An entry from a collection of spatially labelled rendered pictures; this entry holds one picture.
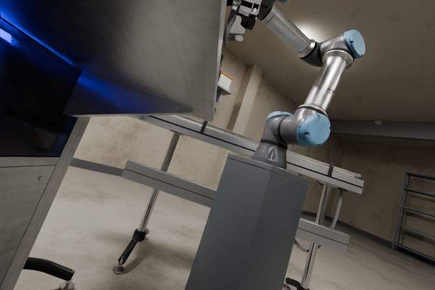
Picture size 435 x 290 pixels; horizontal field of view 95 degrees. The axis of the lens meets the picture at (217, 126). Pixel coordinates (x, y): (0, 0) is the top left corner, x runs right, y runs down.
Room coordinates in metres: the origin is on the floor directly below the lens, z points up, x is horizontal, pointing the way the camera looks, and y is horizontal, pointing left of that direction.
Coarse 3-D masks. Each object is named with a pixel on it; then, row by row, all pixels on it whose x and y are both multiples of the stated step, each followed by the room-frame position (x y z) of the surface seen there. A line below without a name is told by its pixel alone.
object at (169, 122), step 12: (144, 120) 1.40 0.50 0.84; (156, 120) 1.39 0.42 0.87; (168, 120) 1.39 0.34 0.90; (180, 120) 1.39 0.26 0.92; (192, 120) 1.41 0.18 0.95; (204, 120) 1.38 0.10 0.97; (180, 132) 1.39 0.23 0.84; (192, 132) 1.39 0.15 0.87; (204, 132) 1.39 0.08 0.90; (216, 132) 1.39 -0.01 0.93; (228, 132) 1.41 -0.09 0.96; (216, 144) 1.39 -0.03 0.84; (228, 144) 1.39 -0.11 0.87; (240, 144) 1.38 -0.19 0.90; (252, 144) 1.38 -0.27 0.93; (288, 156) 1.38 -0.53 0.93; (300, 156) 1.40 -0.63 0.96; (288, 168) 1.38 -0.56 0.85; (300, 168) 1.38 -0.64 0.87; (312, 168) 1.38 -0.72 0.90; (324, 168) 1.38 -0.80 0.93; (336, 168) 1.40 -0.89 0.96; (324, 180) 1.38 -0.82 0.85; (336, 180) 1.38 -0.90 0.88; (348, 180) 1.37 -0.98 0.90; (360, 180) 1.37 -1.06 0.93; (360, 192) 1.37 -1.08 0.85
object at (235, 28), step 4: (236, 16) 0.54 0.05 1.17; (236, 20) 0.54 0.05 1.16; (240, 20) 0.54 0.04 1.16; (228, 24) 0.53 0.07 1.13; (232, 24) 0.54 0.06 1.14; (236, 24) 0.54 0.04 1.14; (240, 24) 0.54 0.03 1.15; (228, 28) 0.54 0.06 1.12; (232, 28) 0.54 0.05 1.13; (236, 28) 0.54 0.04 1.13; (240, 28) 0.54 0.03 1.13; (244, 28) 0.54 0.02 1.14; (228, 32) 0.54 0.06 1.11; (232, 32) 0.54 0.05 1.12; (236, 32) 0.54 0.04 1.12; (240, 32) 0.54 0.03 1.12; (244, 32) 0.54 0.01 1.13; (224, 36) 0.55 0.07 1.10; (228, 36) 0.55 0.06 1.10; (224, 40) 0.56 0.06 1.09
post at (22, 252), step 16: (80, 128) 0.67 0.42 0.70; (64, 160) 0.66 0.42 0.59; (64, 176) 0.69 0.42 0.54; (48, 192) 0.65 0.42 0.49; (48, 208) 0.68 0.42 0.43; (32, 224) 0.65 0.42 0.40; (32, 240) 0.68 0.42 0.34; (16, 256) 0.64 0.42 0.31; (16, 272) 0.67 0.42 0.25; (0, 288) 0.64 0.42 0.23
